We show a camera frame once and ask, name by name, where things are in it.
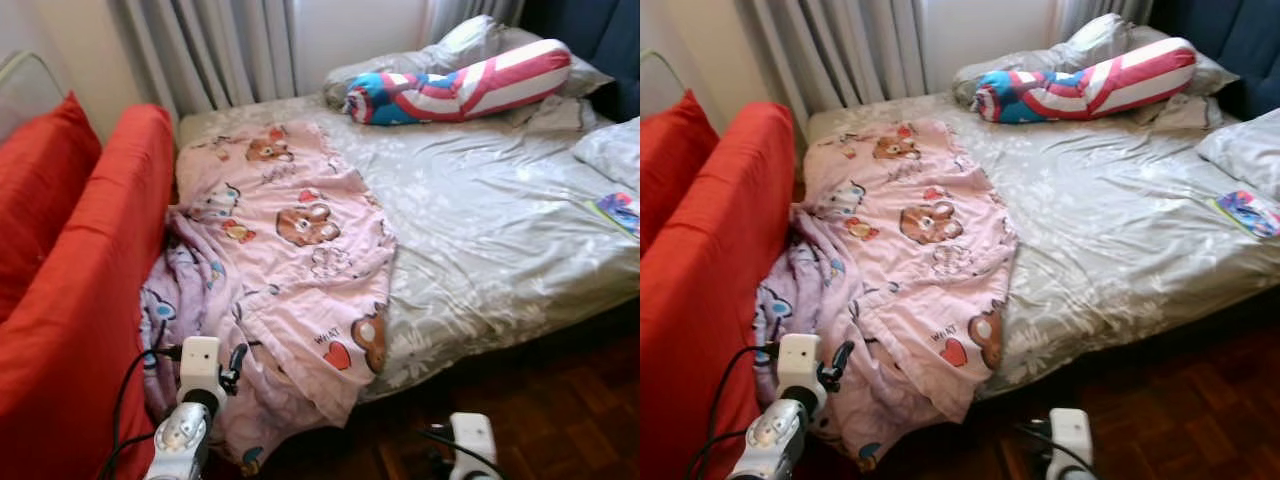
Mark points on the colourful cartoon cover book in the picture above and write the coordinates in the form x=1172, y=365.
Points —
x=620, y=212
x=1250, y=212

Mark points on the pink bear print blanket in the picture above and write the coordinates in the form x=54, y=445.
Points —
x=290, y=270
x=910, y=270

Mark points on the large red cushion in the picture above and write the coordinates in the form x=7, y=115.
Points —
x=710, y=290
x=90, y=300

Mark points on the bed with grey floral sheet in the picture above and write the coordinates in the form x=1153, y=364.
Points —
x=1110, y=230
x=480, y=230

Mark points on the small red cushion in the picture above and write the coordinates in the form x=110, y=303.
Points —
x=670, y=160
x=40, y=190

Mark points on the grey striped curtain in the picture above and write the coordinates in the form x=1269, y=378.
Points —
x=830, y=50
x=1100, y=14
x=200, y=50
x=470, y=15

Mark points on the white green quilted mattress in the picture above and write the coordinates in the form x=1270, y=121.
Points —
x=660, y=78
x=25, y=85

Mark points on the red white blue bolster pillow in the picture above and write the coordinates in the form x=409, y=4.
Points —
x=1090, y=85
x=460, y=88

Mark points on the grey folded cloth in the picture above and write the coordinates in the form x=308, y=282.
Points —
x=560, y=115

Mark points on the plump grey floral pillow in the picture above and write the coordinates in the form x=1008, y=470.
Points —
x=470, y=40
x=1095, y=38

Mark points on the dark blue chair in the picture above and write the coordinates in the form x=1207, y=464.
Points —
x=1235, y=40
x=600, y=40

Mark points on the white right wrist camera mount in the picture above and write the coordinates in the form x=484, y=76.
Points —
x=473, y=445
x=1070, y=442

